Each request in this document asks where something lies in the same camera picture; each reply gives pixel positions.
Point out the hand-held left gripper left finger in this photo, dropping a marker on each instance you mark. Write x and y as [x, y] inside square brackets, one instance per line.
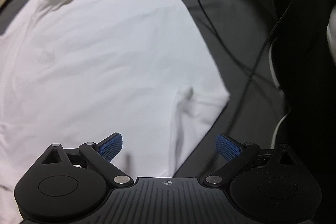
[110, 146]

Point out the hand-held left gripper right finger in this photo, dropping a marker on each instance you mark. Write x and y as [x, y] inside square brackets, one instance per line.
[227, 146]

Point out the white shirt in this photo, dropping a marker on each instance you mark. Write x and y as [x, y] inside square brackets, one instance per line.
[105, 56]

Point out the person's black pants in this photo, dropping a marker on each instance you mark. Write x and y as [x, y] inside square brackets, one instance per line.
[309, 56]

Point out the white rounded object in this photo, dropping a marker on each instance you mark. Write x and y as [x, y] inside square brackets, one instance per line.
[332, 37]

